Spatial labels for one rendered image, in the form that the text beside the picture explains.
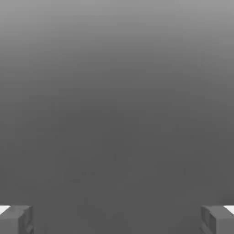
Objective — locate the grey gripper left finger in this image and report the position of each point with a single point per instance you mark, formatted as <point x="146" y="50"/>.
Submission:
<point x="14" y="219"/>

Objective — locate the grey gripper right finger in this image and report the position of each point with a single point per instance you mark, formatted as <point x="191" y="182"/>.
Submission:
<point x="219" y="220"/>

